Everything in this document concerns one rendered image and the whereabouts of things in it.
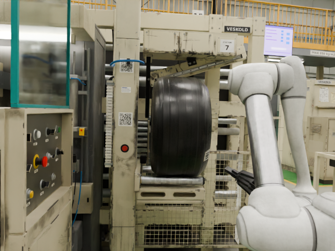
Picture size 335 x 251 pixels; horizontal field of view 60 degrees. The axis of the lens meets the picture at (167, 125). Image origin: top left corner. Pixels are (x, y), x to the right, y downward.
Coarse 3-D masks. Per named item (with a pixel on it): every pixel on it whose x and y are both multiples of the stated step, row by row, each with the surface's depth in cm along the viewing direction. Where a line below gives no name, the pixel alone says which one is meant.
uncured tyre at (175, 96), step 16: (160, 80) 155; (176, 80) 153; (192, 80) 155; (160, 96) 145; (176, 96) 144; (192, 96) 144; (208, 96) 149; (160, 112) 141; (176, 112) 140; (192, 112) 141; (208, 112) 144; (160, 128) 140; (176, 128) 139; (192, 128) 140; (208, 128) 143; (160, 144) 141; (176, 144) 140; (192, 144) 141; (208, 144) 144; (160, 160) 145; (176, 160) 144; (192, 160) 145
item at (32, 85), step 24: (24, 0) 87; (48, 0) 107; (24, 24) 88; (48, 24) 108; (24, 48) 88; (48, 48) 109; (24, 72) 88; (48, 72) 110; (24, 96) 89; (48, 96) 110
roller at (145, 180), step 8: (144, 176) 154; (152, 176) 154; (160, 176) 154; (168, 176) 155; (176, 176) 155; (184, 176) 156; (192, 176) 156; (168, 184) 155; (176, 184) 155; (184, 184) 155; (192, 184) 155; (200, 184) 155
